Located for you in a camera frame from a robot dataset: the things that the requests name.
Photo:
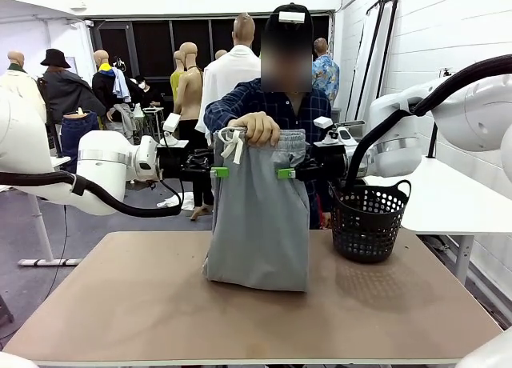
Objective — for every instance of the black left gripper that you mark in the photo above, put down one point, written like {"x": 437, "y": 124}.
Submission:
{"x": 172, "y": 166}

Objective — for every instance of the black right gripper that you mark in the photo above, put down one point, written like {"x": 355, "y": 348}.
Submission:
{"x": 331, "y": 164}

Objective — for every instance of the grey training pants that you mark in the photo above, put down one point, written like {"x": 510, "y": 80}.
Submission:
{"x": 256, "y": 224}

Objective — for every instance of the person's right forearm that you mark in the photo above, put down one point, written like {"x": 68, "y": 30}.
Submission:
{"x": 224, "y": 112}

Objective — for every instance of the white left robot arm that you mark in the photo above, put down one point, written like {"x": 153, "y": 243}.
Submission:
{"x": 104, "y": 160}

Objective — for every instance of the person's right hand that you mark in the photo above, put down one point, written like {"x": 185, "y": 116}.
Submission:
{"x": 260, "y": 130}

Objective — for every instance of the red box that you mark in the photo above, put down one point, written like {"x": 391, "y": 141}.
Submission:
{"x": 325, "y": 208}

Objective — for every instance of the person in plaid shirt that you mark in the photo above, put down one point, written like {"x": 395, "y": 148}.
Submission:
{"x": 296, "y": 112}

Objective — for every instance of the white cloth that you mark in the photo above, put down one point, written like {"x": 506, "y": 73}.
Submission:
{"x": 168, "y": 203}

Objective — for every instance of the bare mannequin black trousers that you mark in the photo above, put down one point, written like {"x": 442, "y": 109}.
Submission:
{"x": 190, "y": 92}

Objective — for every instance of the mannequin in white shirt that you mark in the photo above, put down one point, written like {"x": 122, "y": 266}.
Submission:
{"x": 228, "y": 80}

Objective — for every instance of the mannequin in yellow-green top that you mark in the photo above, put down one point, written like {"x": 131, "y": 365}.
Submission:
{"x": 176, "y": 82}

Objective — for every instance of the black perforated laundry basket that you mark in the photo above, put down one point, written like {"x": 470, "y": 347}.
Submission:
{"x": 368, "y": 232}

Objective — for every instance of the seated person with mask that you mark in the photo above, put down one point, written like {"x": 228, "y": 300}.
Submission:
{"x": 146, "y": 91}

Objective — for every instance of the small bare mannequin head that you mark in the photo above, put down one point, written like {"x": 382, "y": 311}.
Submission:
{"x": 221, "y": 54}

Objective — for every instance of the black framed white panel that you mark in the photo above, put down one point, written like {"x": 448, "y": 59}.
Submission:
{"x": 365, "y": 64}
{"x": 387, "y": 52}

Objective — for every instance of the half mannequin in jeans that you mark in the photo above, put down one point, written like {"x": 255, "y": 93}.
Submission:
{"x": 80, "y": 140}

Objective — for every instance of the mannequin with yellow scarf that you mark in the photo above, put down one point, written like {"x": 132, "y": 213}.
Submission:
{"x": 105, "y": 84}

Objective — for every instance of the black tripod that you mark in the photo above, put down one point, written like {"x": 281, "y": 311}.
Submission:
{"x": 433, "y": 142}

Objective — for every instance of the white side table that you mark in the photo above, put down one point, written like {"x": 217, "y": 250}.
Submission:
{"x": 440, "y": 200}

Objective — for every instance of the black cap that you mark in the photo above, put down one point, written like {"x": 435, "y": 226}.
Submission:
{"x": 288, "y": 8}

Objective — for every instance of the mannequin in dark coat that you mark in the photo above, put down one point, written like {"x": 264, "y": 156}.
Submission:
{"x": 66, "y": 90}

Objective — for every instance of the white table with leg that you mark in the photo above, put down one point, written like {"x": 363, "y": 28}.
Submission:
{"x": 38, "y": 224}

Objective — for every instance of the black brimmed hat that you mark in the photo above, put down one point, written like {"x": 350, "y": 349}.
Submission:
{"x": 55, "y": 59}

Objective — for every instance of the mannequin in cream coat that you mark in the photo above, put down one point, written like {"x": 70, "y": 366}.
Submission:
{"x": 16, "y": 82}

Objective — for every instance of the black stand foot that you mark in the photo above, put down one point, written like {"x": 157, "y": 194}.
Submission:
{"x": 6, "y": 310}

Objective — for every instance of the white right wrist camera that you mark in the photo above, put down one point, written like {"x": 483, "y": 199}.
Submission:
{"x": 322, "y": 122}

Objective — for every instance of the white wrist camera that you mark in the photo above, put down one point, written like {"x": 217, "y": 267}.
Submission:
{"x": 322, "y": 122}
{"x": 171, "y": 122}

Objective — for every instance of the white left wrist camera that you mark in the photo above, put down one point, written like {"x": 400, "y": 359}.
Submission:
{"x": 171, "y": 122}

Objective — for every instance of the white head mounted camera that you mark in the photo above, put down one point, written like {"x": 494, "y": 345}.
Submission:
{"x": 292, "y": 17}

